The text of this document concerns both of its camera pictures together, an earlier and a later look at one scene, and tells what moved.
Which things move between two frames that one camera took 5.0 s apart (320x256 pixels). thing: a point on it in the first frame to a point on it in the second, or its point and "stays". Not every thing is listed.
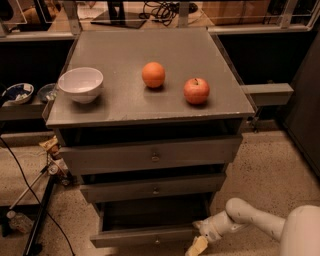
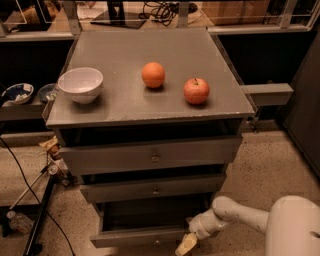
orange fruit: [153, 74] stays
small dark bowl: [47, 92] stays
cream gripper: [209, 230] to [199, 227]
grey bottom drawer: [155, 224] stays
